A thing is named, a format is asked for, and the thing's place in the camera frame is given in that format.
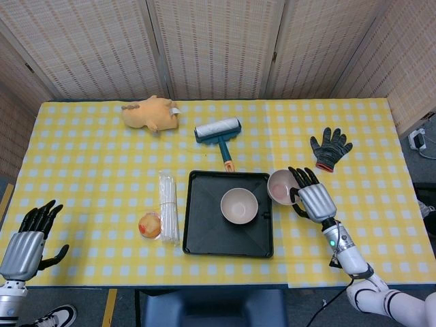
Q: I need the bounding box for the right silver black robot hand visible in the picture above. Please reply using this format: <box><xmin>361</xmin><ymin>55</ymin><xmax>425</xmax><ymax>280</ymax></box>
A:
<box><xmin>287</xmin><ymin>166</ymin><xmax>338</xmax><ymax>224</ymax></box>

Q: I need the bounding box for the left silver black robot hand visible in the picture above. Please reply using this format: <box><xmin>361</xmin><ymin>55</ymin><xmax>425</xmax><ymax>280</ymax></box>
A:
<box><xmin>0</xmin><ymin>200</ymin><xmax>70</xmax><ymax>282</ymax></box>

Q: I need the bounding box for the pale pink bowl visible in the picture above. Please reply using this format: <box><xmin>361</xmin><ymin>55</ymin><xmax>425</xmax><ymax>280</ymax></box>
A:
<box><xmin>219</xmin><ymin>187</ymin><xmax>259</xmax><ymax>225</ymax></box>
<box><xmin>266</xmin><ymin>169</ymin><xmax>301</xmax><ymax>206</ymax></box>

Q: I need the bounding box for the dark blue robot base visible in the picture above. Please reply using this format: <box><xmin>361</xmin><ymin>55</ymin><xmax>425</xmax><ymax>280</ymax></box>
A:
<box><xmin>140</xmin><ymin>289</ymin><xmax>289</xmax><ymax>327</ymax></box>

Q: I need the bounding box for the black square plastic tray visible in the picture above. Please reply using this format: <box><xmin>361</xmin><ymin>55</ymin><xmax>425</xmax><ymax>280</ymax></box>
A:
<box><xmin>182</xmin><ymin>170</ymin><xmax>275</xmax><ymax>260</ymax></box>

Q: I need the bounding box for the black knitted work glove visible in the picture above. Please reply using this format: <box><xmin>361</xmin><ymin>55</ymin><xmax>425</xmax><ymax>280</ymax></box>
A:
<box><xmin>309</xmin><ymin>127</ymin><xmax>354</xmax><ymax>171</ymax></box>

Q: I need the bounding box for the black white sneaker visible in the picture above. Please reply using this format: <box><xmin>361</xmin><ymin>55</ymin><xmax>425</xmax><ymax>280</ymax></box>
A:
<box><xmin>29</xmin><ymin>304</ymin><xmax>78</xmax><ymax>327</ymax></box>

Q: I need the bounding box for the yellow white checked tablecloth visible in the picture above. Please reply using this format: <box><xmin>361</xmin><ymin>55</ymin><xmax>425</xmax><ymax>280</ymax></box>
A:
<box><xmin>0</xmin><ymin>98</ymin><xmax>429</xmax><ymax>290</ymax></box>

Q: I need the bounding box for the grey white shoe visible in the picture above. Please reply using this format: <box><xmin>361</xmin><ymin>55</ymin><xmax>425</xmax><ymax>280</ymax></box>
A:
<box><xmin>418</xmin><ymin>200</ymin><xmax>436</xmax><ymax>236</ymax></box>

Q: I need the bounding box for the teal lint roller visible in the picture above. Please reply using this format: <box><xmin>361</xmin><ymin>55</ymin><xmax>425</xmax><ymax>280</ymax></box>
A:
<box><xmin>193</xmin><ymin>116</ymin><xmax>243</xmax><ymax>173</ymax></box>

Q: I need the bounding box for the white power adapter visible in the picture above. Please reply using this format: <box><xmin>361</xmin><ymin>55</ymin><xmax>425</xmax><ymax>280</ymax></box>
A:
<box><xmin>407</xmin><ymin>129</ymin><xmax>429</xmax><ymax>151</ymax></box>

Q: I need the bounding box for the woven bamboo screen panel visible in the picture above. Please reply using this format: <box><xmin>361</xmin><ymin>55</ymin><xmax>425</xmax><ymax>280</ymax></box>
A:
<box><xmin>146</xmin><ymin>0</ymin><xmax>285</xmax><ymax>101</ymax></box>
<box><xmin>265</xmin><ymin>0</ymin><xmax>398</xmax><ymax>100</ymax></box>
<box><xmin>0</xmin><ymin>30</ymin><xmax>52</xmax><ymax>178</ymax></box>
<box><xmin>332</xmin><ymin>0</ymin><xmax>436</xmax><ymax>138</ymax></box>
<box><xmin>0</xmin><ymin>0</ymin><xmax>171</xmax><ymax>102</ymax></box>

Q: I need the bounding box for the bundle of white straws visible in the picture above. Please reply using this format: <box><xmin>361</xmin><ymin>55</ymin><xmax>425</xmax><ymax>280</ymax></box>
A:
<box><xmin>157</xmin><ymin>170</ymin><xmax>181</xmax><ymax>245</ymax></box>

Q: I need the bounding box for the orange plush toy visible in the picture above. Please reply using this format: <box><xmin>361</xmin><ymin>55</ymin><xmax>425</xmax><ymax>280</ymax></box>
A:
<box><xmin>121</xmin><ymin>95</ymin><xmax>182</xmax><ymax>134</ymax></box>

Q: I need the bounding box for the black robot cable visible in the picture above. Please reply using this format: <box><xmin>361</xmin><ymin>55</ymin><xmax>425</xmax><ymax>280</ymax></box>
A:
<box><xmin>311</xmin><ymin>277</ymin><xmax>356</xmax><ymax>327</ymax></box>

